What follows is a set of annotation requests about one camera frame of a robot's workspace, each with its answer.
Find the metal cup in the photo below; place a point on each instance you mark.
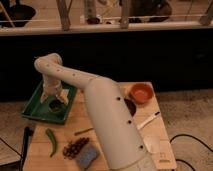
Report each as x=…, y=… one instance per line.
x=55, y=106

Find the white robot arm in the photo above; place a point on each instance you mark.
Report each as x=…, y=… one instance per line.
x=119, y=138

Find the grey cloth in tray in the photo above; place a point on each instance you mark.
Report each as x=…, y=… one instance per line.
x=62, y=97

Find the green plastic tray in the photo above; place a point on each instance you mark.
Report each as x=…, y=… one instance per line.
x=35, y=110

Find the dark red bowl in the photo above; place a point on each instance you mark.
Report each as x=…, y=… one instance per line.
x=131, y=106

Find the orange bowl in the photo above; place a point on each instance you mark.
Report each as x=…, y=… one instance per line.
x=141, y=93

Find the metal fork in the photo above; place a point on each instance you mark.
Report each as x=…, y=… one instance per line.
x=83, y=131

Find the blue sponge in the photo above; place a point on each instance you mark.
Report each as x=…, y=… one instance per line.
x=87, y=155

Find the white cup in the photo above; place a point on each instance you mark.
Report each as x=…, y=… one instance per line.
x=152, y=144

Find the brown grape bunch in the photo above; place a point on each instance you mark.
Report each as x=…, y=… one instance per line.
x=73, y=148

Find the green okra pod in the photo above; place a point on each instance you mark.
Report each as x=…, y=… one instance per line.
x=53, y=141

